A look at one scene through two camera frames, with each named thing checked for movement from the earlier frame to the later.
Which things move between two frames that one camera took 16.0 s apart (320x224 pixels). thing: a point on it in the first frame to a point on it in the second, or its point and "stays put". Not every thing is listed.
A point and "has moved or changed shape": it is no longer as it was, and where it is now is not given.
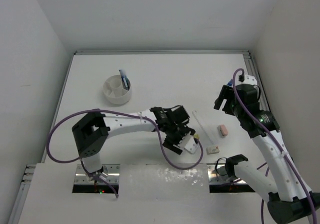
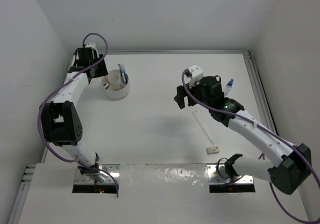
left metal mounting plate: x=82 y=184 stays put
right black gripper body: x=230 y=107 to x=196 y=93
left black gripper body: x=175 y=134 to x=100 y=69
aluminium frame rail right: x=265 y=103 stays put
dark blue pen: x=122 y=79 has moved or changed shape
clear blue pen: x=126 y=82 to x=125 y=71
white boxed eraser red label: x=212 y=149 stays put
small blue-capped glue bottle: x=230 y=83 stays put
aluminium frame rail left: x=24 y=186 stays put
